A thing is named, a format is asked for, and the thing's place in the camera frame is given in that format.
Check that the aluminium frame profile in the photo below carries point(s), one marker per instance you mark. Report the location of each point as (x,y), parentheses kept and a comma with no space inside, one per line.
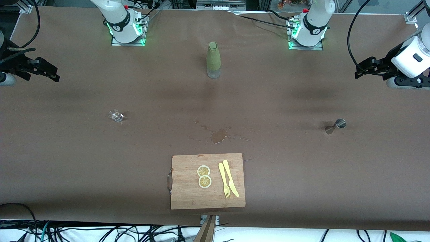
(411,16)
(27,6)

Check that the yellow plastic knife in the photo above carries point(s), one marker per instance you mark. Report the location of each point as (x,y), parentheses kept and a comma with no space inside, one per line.
(230,176)

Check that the yellow lemon slice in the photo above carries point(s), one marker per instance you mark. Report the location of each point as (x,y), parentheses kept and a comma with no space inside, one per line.
(203,171)
(204,182)

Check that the yellow plastic fork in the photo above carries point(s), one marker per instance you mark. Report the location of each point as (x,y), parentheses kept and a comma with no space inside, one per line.
(223,176)

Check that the grey metal rack device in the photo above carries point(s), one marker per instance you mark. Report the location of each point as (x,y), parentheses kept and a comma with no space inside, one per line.
(220,4)

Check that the brown paper table cover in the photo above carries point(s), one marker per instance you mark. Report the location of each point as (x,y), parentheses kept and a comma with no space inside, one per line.
(100,168)

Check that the steel double jigger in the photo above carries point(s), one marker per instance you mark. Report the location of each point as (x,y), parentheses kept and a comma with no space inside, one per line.
(340,124)

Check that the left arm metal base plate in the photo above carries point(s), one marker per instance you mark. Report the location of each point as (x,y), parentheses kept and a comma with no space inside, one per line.
(295,47)

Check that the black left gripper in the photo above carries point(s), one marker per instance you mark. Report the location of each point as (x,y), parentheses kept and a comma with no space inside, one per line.
(383,65)

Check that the green sleeved glass shaker bottle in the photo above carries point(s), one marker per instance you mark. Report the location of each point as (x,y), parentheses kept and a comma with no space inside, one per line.
(213,57)

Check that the small metal bracket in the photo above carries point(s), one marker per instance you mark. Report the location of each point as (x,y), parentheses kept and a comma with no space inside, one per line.
(217,219)

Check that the wooden strut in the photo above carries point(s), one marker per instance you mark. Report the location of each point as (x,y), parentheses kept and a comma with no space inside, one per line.
(206,232)

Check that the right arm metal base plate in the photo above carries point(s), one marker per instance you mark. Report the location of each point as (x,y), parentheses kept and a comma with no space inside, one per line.
(116,42)

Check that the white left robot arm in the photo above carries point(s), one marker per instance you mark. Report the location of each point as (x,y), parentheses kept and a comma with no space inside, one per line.
(314,27)

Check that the green plastic object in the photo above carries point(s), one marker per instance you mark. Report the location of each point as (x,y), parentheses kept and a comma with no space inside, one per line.
(398,238)

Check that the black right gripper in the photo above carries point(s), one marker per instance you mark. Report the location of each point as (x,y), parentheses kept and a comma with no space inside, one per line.
(14,64)

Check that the wooden cutting board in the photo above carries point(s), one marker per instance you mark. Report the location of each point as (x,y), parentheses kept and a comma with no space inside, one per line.
(188,195)

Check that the small clear glass cup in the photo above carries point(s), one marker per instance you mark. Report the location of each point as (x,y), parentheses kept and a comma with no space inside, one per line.
(116,116)

